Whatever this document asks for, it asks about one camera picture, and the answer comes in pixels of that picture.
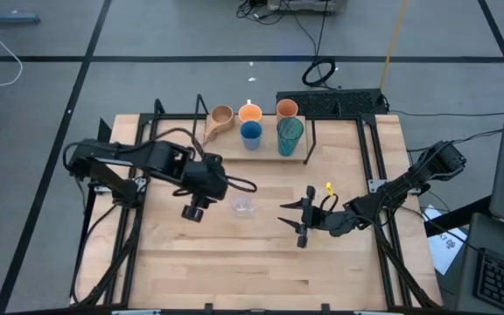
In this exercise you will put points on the teal ribbed glass tumbler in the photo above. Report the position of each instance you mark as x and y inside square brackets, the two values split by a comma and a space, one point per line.
[290, 135]

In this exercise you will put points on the blue plastic cup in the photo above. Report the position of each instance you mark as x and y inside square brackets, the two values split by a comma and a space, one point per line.
[251, 133]

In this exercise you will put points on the black perforated computer box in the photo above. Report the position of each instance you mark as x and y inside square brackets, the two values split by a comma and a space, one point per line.
[322, 102]

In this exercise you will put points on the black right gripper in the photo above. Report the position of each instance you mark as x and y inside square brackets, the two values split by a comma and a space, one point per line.
[317, 216]

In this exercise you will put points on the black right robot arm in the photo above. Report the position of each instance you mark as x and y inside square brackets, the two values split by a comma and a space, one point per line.
[409, 184]

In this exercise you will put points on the orange ceramic mug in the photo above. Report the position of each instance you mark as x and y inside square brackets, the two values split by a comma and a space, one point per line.
[250, 114]

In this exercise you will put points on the black frame clip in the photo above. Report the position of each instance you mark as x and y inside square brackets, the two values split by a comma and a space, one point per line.
[208, 307]
[324, 308]

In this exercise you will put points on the black aluminium table frame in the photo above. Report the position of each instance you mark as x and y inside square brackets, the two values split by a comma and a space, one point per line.
[361, 144]

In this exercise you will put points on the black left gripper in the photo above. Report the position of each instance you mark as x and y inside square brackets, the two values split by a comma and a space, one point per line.
[204, 179]

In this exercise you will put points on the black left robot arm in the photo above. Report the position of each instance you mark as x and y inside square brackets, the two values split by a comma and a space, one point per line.
[147, 155]

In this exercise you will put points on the tall orange plastic cup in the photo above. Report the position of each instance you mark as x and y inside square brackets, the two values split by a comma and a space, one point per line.
[287, 107]

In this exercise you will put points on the grey desk leg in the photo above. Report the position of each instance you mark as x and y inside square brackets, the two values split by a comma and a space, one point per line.
[2, 18]

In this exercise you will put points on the silver aluminium bracket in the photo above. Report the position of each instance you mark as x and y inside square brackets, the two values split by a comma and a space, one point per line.
[136, 312]
[372, 312]

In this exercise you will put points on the clear glass mug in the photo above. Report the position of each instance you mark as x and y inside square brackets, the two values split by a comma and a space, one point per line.
[243, 207]

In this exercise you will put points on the white paper sheet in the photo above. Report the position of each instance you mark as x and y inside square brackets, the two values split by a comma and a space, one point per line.
[444, 249]

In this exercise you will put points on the grey cart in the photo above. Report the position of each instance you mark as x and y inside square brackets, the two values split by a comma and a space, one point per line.
[497, 236]

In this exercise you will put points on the wooden kuksa cup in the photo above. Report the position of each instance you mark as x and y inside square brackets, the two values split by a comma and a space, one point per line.
[221, 116]

